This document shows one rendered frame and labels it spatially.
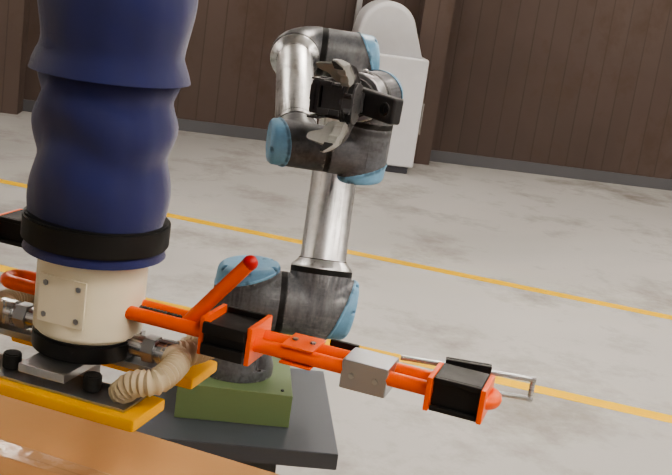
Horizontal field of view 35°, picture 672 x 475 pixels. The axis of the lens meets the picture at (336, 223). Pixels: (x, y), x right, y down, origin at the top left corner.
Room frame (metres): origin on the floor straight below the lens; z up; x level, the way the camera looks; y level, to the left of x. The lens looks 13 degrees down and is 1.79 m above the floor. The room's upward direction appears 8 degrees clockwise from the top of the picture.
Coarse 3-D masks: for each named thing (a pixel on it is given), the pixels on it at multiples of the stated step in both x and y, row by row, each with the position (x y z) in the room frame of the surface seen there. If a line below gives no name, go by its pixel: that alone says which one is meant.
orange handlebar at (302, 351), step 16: (16, 272) 1.63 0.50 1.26; (32, 272) 1.63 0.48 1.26; (16, 288) 1.58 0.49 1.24; (32, 288) 1.57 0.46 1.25; (144, 304) 1.56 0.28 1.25; (160, 304) 1.56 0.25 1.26; (144, 320) 1.52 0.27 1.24; (160, 320) 1.51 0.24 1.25; (176, 320) 1.51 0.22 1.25; (272, 336) 1.50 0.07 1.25; (288, 336) 1.50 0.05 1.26; (304, 336) 1.50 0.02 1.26; (272, 352) 1.46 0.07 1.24; (288, 352) 1.45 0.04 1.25; (304, 352) 1.45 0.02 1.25; (320, 352) 1.48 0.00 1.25; (336, 352) 1.47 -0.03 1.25; (304, 368) 1.44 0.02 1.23; (320, 368) 1.44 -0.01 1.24; (336, 368) 1.43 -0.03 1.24; (400, 368) 1.45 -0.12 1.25; (416, 368) 1.44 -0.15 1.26; (400, 384) 1.40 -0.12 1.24; (416, 384) 1.40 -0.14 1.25; (496, 400) 1.38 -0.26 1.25
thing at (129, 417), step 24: (0, 360) 1.53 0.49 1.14; (0, 384) 1.46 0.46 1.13; (24, 384) 1.46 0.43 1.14; (48, 384) 1.46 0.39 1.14; (72, 384) 1.48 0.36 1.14; (96, 384) 1.46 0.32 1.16; (72, 408) 1.42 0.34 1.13; (96, 408) 1.42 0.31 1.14; (120, 408) 1.42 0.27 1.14; (144, 408) 1.44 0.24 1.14
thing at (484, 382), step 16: (448, 368) 1.42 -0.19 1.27; (464, 368) 1.43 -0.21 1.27; (432, 384) 1.38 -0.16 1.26; (448, 384) 1.38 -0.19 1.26; (464, 384) 1.37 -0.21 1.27; (480, 384) 1.38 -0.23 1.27; (432, 400) 1.39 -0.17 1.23; (448, 400) 1.38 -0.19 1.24; (464, 400) 1.37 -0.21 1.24; (480, 400) 1.36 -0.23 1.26; (464, 416) 1.37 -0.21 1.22; (480, 416) 1.36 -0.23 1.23
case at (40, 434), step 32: (0, 416) 1.74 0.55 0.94; (32, 416) 1.76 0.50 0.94; (64, 416) 1.78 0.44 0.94; (0, 448) 1.62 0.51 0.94; (32, 448) 1.64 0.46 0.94; (64, 448) 1.66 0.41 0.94; (96, 448) 1.67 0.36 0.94; (128, 448) 1.69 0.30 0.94; (160, 448) 1.71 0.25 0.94; (192, 448) 1.72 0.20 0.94
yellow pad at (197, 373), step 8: (120, 368) 1.61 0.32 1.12; (192, 368) 1.62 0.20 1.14; (200, 368) 1.62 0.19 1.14; (208, 368) 1.63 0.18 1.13; (216, 368) 1.66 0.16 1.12; (184, 376) 1.58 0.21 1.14; (192, 376) 1.59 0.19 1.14; (200, 376) 1.60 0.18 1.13; (208, 376) 1.64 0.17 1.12; (176, 384) 1.58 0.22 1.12; (184, 384) 1.58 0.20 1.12; (192, 384) 1.58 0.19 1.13
